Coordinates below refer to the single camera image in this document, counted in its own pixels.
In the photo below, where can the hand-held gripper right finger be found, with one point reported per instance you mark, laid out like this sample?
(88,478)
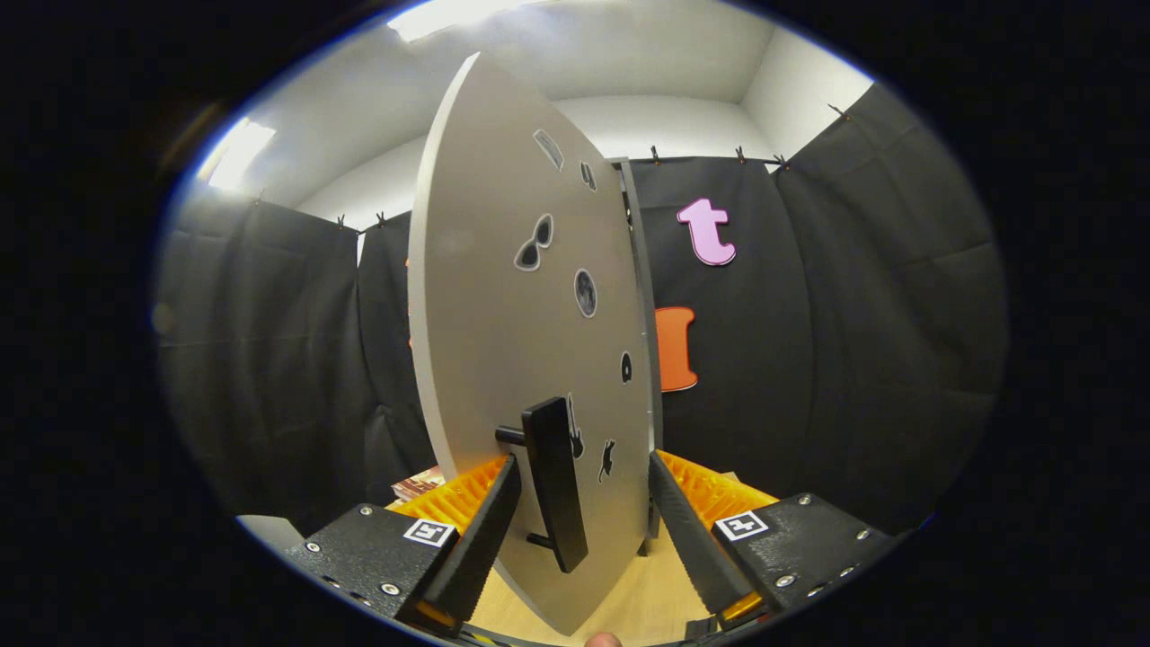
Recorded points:
(687,539)

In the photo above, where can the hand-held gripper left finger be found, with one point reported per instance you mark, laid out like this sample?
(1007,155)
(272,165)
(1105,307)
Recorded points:
(481,548)

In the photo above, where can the beige shoe cabinet door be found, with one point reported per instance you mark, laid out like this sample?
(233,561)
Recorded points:
(485,314)

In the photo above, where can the dark grey shoe cabinet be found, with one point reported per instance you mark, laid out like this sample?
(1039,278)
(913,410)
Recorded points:
(642,296)

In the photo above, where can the brown cover book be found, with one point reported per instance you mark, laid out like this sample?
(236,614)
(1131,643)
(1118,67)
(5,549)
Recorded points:
(418,485)

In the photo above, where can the grey flat object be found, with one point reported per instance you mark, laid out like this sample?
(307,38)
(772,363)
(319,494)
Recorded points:
(265,532)

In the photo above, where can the black backdrop cloth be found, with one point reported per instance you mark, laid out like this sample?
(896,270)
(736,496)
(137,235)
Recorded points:
(853,359)

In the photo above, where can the ceiling light strip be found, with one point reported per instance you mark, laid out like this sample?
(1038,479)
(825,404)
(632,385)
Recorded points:
(238,153)

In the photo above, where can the ceiling light panel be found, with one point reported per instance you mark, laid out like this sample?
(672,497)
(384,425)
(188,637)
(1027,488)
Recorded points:
(449,16)

